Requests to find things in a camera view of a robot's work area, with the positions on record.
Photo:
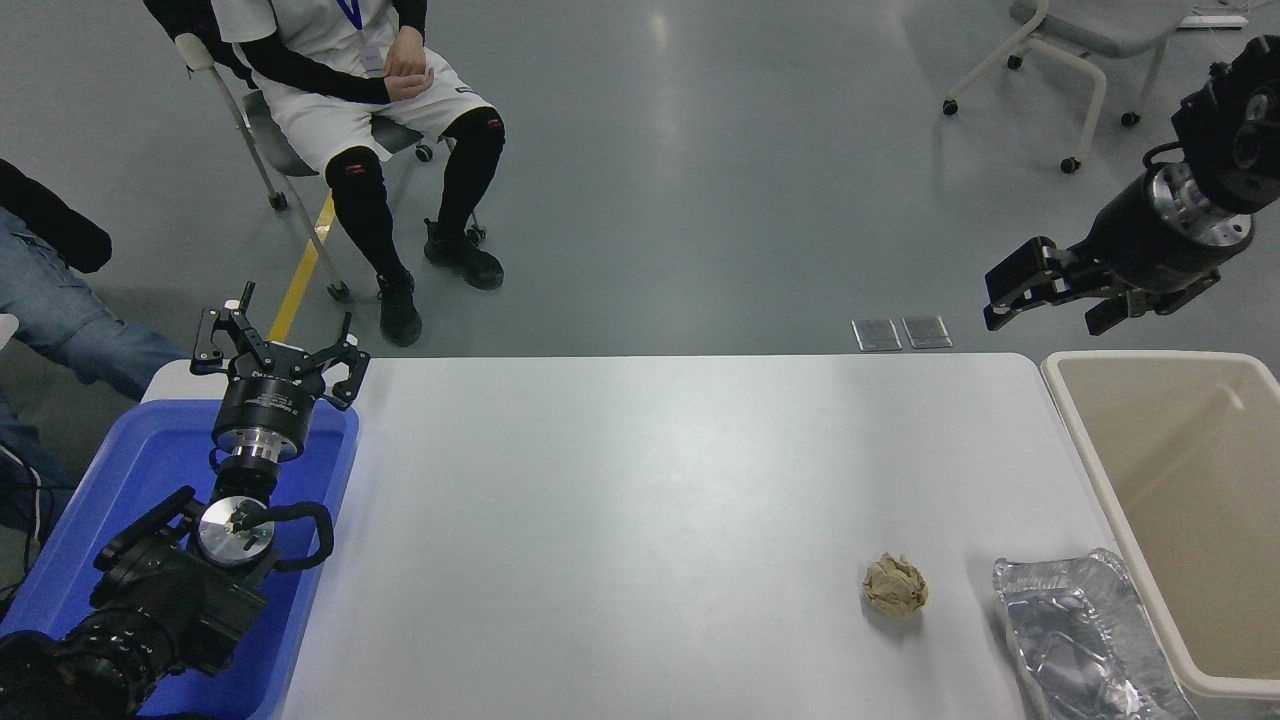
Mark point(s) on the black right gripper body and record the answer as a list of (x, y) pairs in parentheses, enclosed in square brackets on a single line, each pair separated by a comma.
[(1140, 245)]

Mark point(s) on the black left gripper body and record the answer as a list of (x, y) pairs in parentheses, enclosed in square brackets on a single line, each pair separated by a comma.
[(265, 405)]

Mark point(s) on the silver foil tray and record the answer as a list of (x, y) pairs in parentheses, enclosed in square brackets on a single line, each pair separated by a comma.
[(1075, 630)]

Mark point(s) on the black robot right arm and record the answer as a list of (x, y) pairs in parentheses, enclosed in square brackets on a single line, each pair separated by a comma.
[(1235, 110)]

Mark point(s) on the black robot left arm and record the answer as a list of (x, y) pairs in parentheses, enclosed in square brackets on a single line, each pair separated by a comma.
[(170, 600)]

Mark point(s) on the metal floor plate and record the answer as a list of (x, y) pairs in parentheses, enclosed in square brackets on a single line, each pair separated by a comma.
[(877, 335), (928, 332)]

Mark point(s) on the seated person's right hand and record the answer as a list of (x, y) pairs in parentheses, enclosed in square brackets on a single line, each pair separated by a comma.
[(410, 87)]

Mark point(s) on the seated person's left hand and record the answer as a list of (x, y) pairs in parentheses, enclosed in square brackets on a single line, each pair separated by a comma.
[(405, 52)]

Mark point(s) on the blue plastic tray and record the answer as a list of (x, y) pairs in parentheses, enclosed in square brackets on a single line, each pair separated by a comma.
[(150, 450)]

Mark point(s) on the person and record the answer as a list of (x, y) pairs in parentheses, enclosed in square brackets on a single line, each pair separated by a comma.
[(60, 320)]

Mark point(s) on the large pale bin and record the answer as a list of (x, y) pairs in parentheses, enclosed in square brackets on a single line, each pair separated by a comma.
[(1200, 480)]

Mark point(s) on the grey wheeled chair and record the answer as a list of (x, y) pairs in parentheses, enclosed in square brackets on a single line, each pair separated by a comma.
[(1100, 25)]

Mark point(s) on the white rounded object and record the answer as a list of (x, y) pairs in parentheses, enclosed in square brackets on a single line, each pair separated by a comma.
[(8, 330)]

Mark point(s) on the person seated on chair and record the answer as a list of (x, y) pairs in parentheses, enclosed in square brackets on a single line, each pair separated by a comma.
[(330, 120)]

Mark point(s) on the white flat floor object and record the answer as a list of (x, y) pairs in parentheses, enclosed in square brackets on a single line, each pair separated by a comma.
[(1215, 21)]

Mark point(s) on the crumpled tan paper ball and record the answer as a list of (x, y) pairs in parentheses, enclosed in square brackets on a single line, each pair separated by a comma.
[(895, 586)]

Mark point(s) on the white frame chair grey seat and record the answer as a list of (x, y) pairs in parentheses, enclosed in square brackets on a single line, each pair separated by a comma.
[(268, 140)]

